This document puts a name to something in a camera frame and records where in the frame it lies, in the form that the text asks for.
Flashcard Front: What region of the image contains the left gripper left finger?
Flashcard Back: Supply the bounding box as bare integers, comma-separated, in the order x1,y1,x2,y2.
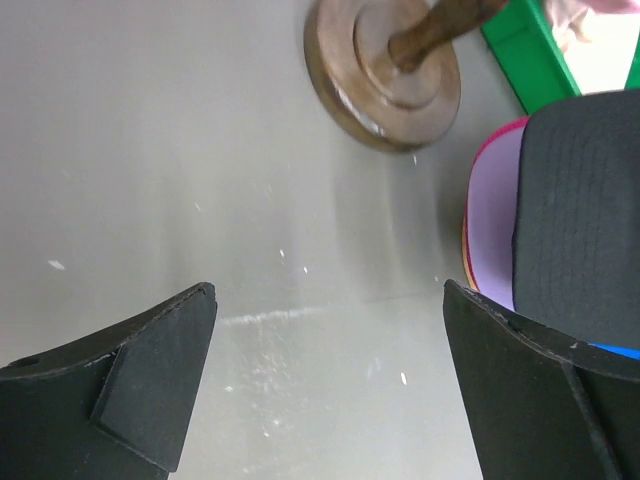
1,282,217,479

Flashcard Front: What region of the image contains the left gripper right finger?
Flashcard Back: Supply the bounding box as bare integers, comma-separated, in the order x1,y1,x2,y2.
443,280,639,479

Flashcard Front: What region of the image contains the blue cap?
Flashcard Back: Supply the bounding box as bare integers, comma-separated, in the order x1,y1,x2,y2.
592,343,640,360

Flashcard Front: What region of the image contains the black beige cap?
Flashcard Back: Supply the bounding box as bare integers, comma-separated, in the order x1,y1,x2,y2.
512,89,639,350

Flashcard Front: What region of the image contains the lavender cap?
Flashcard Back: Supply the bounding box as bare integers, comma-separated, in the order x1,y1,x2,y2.
467,124,526,312

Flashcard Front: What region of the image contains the magenta cap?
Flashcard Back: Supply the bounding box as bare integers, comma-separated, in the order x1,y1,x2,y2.
460,115,531,291

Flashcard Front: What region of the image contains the dark wooden mannequin stand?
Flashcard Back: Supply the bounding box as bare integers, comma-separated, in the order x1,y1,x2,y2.
304,0,506,152

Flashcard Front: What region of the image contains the green plastic bin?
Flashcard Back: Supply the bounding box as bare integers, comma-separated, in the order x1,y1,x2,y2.
482,1,639,114

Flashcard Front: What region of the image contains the light pink cap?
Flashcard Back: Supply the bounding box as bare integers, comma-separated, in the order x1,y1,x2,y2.
542,0,639,53

